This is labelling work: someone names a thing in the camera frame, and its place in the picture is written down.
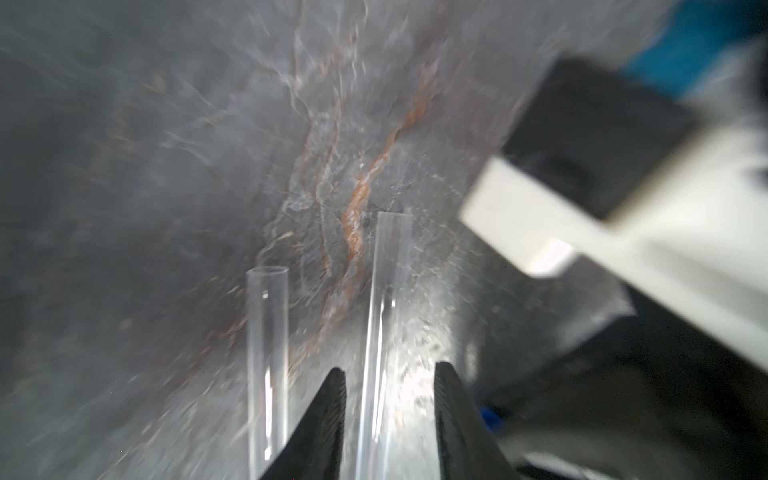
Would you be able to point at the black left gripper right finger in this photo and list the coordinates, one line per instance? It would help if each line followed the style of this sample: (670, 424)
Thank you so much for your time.
(466, 448)

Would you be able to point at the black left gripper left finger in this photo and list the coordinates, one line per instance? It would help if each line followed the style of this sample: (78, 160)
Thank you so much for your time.
(315, 449)

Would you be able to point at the test tube with blue stopper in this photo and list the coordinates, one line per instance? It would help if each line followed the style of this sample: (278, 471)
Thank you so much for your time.
(388, 280)

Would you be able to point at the open clear test tube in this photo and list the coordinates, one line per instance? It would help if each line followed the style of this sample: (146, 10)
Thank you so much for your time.
(267, 365)

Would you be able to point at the loose blue stopper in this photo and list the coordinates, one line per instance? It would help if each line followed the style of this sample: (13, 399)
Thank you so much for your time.
(491, 419)

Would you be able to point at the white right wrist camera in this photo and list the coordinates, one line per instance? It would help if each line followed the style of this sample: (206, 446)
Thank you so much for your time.
(602, 166)

